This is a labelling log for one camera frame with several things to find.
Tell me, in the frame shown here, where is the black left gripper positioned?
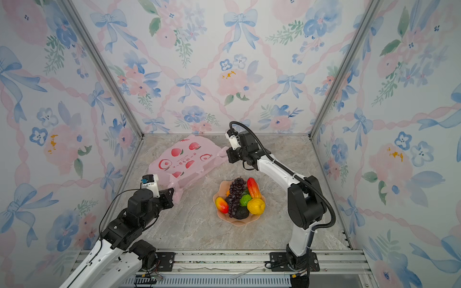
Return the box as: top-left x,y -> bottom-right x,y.
140,186 -> 175,230

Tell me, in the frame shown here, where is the pink plastic bag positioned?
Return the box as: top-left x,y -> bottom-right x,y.
148,134 -> 228,204

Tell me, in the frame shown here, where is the red orange pepper fruit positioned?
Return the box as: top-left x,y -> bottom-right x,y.
247,178 -> 262,199

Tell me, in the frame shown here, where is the yellow lemon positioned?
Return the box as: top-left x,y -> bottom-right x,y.
247,198 -> 265,216

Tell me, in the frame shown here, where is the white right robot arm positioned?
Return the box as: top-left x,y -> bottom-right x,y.
226,128 -> 336,275

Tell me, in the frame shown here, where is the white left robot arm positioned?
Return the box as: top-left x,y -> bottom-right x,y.
61,188 -> 174,288

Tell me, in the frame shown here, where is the purple grape bunch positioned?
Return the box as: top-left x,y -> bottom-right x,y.
227,178 -> 246,218

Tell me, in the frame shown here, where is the pink scalloped fruit plate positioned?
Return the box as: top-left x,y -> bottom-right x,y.
212,181 -> 265,227

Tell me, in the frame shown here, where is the green apple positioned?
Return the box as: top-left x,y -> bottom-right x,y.
240,194 -> 253,207

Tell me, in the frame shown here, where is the red yellow mango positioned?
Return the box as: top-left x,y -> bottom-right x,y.
215,197 -> 229,214

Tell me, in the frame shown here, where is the dark avocado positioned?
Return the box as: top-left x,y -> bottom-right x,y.
234,206 -> 250,220

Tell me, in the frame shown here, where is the black corrugated cable right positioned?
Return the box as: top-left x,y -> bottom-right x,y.
229,120 -> 337,231

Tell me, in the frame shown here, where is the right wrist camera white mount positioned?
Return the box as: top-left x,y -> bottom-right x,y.
225,128 -> 241,150

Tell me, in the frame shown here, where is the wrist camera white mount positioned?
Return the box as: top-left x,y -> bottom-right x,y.
225,128 -> 241,150
140,174 -> 160,198

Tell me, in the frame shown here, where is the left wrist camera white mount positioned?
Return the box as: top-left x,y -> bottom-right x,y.
140,174 -> 160,198

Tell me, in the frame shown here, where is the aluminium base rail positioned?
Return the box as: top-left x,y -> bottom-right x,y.
70,249 -> 379,288

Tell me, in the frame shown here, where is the aluminium corner post left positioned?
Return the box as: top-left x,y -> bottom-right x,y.
58,0 -> 144,139

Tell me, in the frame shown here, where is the aluminium corner post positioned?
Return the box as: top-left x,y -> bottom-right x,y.
58,0 -> 144,139
309,0 -> 381,140

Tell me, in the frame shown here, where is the aluminium corner post right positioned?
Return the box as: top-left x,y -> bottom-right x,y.
309,0 -> 381,140

